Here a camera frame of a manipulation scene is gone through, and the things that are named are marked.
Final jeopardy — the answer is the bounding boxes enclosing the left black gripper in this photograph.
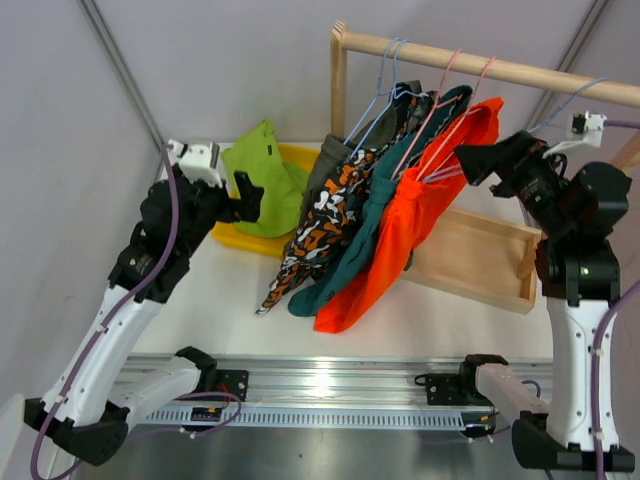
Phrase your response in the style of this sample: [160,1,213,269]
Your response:
[173,163,263,259]

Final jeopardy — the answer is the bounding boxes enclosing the wooden clothes rack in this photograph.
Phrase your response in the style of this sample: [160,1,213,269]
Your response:
[330,21,639,307]

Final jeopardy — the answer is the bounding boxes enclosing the yellow plastic tray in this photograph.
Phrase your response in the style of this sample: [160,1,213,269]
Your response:
[212,142,320,258]

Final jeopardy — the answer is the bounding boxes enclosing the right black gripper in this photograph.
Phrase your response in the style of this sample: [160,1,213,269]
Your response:
[453,130,572,237]

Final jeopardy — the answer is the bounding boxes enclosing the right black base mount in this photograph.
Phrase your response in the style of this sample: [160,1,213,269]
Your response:
[413,373,475,406]

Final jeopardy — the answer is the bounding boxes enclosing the aluminium mounting rail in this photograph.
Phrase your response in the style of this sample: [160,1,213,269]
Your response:
[109,353,556,405]

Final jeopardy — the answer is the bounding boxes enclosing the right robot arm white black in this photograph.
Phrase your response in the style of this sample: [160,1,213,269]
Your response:
[455,131,635,479]

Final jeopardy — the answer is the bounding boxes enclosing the purple cable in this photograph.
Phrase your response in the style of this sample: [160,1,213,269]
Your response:
[29,144,181,479]
[522,118,640,480]

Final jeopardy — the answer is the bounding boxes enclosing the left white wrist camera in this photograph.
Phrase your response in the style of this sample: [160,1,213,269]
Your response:
[168,139,224,188]

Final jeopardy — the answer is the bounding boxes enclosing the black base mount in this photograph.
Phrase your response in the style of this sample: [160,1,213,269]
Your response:
[214,369,250,401]
[413,373,475,406]

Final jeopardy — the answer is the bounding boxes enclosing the slotted cable duct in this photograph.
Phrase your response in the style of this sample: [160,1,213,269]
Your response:
[141,405,465,431]

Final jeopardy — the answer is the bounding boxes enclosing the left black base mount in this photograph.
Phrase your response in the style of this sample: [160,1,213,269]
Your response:
[214,369,250,401]

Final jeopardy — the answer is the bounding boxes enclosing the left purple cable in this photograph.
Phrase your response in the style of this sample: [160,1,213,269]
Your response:
[29,144,181,479]

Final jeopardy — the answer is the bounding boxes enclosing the olive grey shorts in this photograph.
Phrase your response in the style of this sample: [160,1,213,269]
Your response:
[299,81,432,226]

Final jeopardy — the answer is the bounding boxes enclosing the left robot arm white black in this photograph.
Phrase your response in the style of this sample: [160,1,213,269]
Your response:
[24,166,264,466]

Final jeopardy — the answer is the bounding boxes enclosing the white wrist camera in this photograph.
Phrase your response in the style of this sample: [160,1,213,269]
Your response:
[168,139,224,188]
[542,111,607,158]

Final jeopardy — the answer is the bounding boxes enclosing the lime green shorts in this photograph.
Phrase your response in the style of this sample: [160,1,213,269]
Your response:
[221,120,309,232]

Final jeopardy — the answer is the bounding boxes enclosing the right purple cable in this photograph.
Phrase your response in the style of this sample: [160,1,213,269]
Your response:
[522,118,640,480]

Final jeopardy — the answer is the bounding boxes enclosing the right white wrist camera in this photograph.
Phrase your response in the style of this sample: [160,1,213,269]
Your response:
[542,111,607,158]

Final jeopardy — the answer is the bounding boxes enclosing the orange shorts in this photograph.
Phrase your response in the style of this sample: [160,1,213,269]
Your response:
[314,97,504,334]

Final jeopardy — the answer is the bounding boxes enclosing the pink wire hanger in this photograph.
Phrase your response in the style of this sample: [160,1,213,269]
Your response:
[416,56,496,181]
[391,49,462,180]

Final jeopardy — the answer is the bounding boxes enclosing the camouflage patterned shorts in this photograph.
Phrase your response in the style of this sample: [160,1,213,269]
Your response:
[256,101,432,315]

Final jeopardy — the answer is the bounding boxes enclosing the teal shorts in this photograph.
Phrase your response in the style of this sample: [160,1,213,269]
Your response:
[263,83,472,317]

